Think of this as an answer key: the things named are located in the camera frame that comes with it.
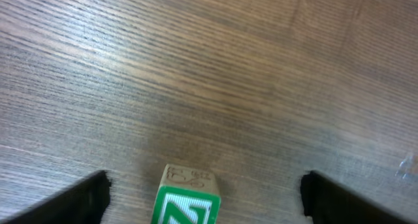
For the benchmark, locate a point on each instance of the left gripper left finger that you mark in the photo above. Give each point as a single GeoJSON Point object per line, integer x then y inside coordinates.
{"type": "Point", "coordinates": [84, 202]}

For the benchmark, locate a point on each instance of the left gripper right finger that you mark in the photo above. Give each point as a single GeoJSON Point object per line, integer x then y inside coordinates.
{"type": "Point", "coordinates": [327, 202]}

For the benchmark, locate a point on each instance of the green Z wooden block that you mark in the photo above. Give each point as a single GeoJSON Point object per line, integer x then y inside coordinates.
{"type": "Point", "coordinates": [186, 196]}

